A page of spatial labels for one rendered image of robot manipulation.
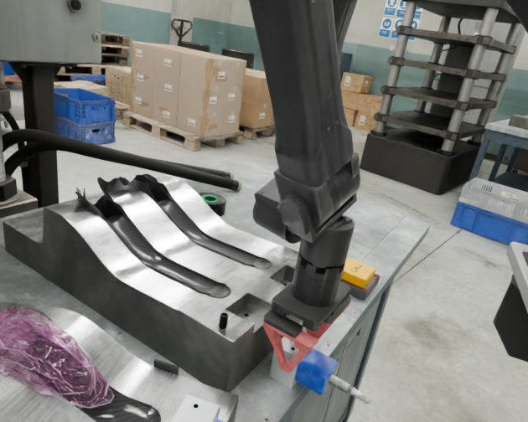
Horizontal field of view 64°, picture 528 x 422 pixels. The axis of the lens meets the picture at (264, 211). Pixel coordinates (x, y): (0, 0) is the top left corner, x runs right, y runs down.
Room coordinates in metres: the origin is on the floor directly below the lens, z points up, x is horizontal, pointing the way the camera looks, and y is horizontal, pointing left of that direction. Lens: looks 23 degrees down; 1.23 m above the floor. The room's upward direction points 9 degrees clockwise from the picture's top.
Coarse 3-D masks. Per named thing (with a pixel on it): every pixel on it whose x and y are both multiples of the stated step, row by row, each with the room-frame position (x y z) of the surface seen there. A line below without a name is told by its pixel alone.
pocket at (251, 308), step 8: (248, 296) 0.50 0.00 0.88; (232, 304) 0.47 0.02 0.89; (240, 304) 0.48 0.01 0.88; (248, 304) 0.50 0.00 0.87; (256, 304) 0.49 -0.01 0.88; (264, 304) 0.48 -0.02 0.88; (232, 312) 0.47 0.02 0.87; (240, 312) 0.48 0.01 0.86; (248, 312) 0.49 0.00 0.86; (256, 312) 0.49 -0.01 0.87; (264, 312) 0.48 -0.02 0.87; (248, 320) 0.47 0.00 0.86; (256, 320) 0.47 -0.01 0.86; (256, 328) 0.44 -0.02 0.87
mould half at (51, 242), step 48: (192, 192) 0.75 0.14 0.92; (48, 240) 0.57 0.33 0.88; (96, 240) 0.54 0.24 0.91; (240, 240) 0.66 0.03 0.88; (96, 288) 0.51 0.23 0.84; (144, 288) 0.48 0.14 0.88; (240, 288) 0.50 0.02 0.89; (144, 336) 0.46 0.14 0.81; (192, 336) 0.42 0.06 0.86; (240, 336) 0.40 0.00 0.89
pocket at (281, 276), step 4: (284, 268) 0.59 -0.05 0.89; (288, 268) 0.59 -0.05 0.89; (292, 268) 0.59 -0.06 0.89; (276, 272) 0.56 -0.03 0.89; (280, 272) 0.58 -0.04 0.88; (284, 272) 0.59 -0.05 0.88; (288, 272) 0.59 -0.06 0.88; (292, 272) 0.58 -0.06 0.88; (272, 276) 0.56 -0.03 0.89; (276, 276) 0.57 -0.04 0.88; (280, 276) 0.58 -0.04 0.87; (284, 276) 0.59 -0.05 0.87; (288, 276) 0.59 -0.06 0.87; (292, 276) 0.58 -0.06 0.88; (276, 280) 0.57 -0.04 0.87; (280, 280) 0.58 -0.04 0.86; (284, 280) 0.59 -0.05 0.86; (288, 280) 0.59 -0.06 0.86; (284, 284) 0.58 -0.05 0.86; (288, 284) 0.58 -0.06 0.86
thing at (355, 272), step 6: (348, 258) 0.75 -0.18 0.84; (348, 264) 0.73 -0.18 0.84; (354, 264) 0.73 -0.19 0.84; (360, 264) 0.74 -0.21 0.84; (348, 270) 0.70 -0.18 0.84; (354, 270) 0.70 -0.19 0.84; (360, 270) 0.71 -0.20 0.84; (366, 270) 0.71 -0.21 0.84; (372, 270) 0.72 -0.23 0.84; (342, 276) 0.70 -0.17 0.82; (348, 276) 0.69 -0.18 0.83; (354, 276) 0.69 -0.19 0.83; (360, 276) 0.69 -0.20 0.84; (366, 276) 0.69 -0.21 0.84; (372, 276) 0.72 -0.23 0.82; (354, 282) 0.69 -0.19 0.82; (360, 282) 0.68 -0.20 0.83; (366, 282) 0.69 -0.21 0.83
